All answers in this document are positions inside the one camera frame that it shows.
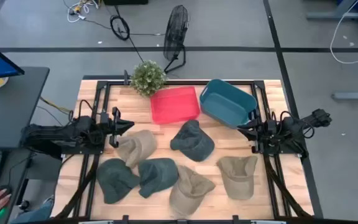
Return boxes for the yellow cable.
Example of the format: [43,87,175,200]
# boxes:
[39,96,74,115]

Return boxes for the black coiled floor cable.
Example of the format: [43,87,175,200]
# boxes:
[109,5,145,63]

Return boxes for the black floor fan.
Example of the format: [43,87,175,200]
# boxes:
[162,4,190,75]

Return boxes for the white cable bundle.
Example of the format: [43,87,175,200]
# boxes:
[63,0,101,24]

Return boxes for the person's leg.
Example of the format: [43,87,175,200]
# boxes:
[10,195,55,224]

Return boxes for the black aluminium table frame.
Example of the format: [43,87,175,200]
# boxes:
[53,79,313,224]

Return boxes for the long white floor cable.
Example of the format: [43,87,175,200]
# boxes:
[329,0,358,65]

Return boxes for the teal plastic basket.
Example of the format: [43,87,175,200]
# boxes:
[199,78,259,129]

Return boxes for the dark green baseball cap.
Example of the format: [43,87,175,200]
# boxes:
[96,158,141,205]
[170,119,216,162]
[137,157,179,199]

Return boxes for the tan baseball cap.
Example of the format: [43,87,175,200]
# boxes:
[116,129,158,169]
[168,164,216,217]
[216,155,259,201]

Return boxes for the black desk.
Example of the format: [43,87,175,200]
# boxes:
[0,66,50,151]

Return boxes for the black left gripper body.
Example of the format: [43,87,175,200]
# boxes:
[104,106,120,149]

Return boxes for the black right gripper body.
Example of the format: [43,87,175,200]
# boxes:
[252,111,277,154]

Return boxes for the red plastic basket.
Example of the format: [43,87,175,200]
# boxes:
[150,86,201,125]

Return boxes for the grey table foot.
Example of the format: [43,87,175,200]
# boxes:
[331,91,358,101]
[306,0,358,21]

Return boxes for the black chair caster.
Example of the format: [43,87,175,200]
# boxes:
[18,200,31,213]

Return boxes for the small artificial green plant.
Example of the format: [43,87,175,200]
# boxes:
[130,59,168,98]

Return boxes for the black box on floor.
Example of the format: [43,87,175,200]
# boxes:
[103,0,149,6]

